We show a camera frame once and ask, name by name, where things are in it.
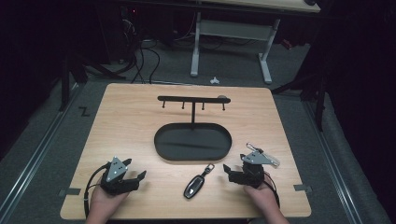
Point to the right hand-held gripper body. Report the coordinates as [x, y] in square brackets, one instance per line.
[251, 174]

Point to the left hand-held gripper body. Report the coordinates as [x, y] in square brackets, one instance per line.
[115, 174]

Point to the black car key fob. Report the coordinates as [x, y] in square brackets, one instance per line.
[193, 186]

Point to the black key rack with tray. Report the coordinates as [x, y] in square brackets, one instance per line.
[193, 143]

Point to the person's right hand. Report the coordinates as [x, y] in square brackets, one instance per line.
[261, 197]

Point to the person's left hand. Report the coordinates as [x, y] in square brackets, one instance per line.
[106, 200]

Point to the grey tape strip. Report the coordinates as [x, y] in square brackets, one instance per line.
[302, 188]
[70, 192]

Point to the round grey table grommet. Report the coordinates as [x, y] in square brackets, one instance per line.
[222, 96]

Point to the small white floor object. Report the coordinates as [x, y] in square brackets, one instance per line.
[214, 81]

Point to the black metal stand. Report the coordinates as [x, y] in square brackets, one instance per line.
[66, 84]
[320, 102]

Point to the metal floor rail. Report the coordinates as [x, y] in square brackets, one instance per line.
[40, 149]
[330, 161]

